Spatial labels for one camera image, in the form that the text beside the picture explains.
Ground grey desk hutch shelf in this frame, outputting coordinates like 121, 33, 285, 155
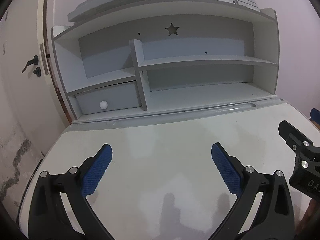
52, 0, 280, 123

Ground black door handle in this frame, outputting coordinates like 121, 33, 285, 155
21, 55, 42, 77

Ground grey drawer with white knob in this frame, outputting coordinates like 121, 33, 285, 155
75, 81, 142, 115

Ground white door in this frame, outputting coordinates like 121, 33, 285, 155
1, 0, 68, 211

